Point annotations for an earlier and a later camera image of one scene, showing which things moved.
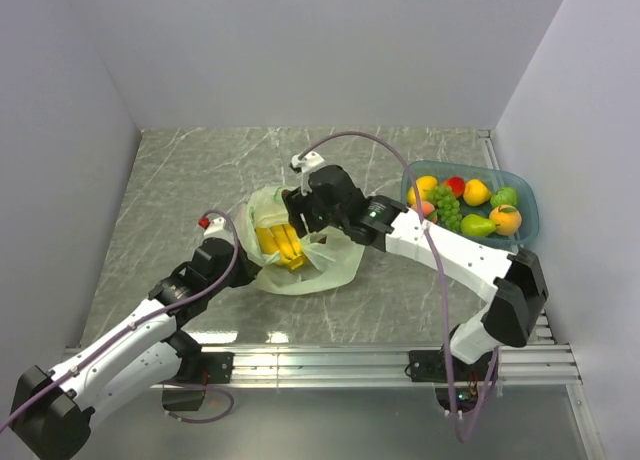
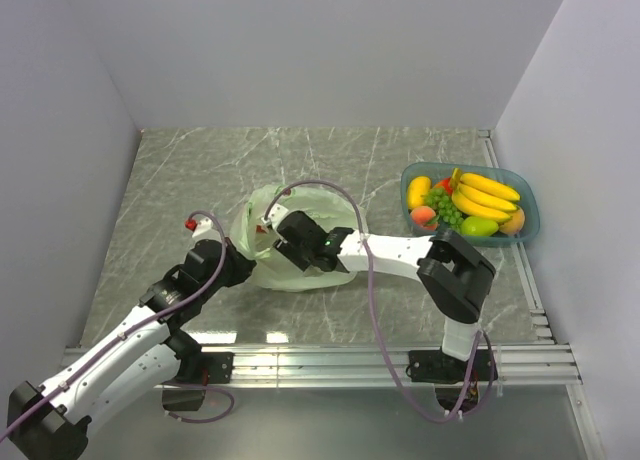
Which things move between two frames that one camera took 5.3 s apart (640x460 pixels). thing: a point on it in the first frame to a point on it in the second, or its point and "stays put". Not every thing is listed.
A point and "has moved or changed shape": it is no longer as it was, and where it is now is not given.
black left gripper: [249, 269] stays put
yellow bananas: [281, 238] has moved or changed shape
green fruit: [476, 226] stays put
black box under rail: [182, 399] stays put
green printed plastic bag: [329, 261] stays put
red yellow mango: [457, 184] to [446, 184]
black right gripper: [293, 201] to [289, 251]
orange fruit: [507, 219] stays put
